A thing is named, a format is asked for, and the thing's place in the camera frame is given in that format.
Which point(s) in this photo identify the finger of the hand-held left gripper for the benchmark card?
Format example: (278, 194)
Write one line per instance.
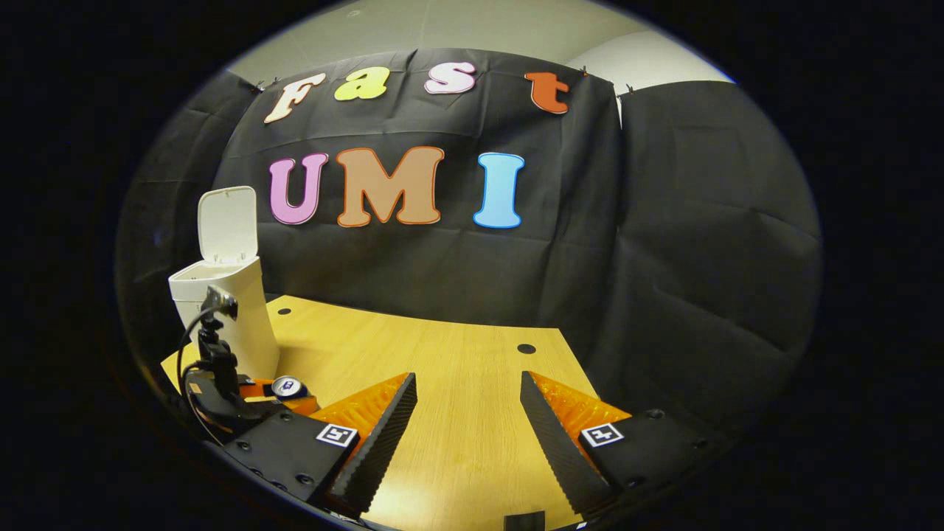
(254, 388)
(299, 405)

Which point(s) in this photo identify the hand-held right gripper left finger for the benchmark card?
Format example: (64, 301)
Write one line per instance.
(380, 442)

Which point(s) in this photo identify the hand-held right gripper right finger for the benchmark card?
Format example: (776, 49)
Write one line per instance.
(553, 442)

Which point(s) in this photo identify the silver blue pop can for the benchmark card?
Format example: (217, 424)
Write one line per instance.
(288, 387)

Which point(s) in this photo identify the white desktop garbage bin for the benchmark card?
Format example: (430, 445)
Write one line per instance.
(243, 324)

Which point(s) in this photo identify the wooden desktop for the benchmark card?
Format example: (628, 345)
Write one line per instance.
(457, 383)

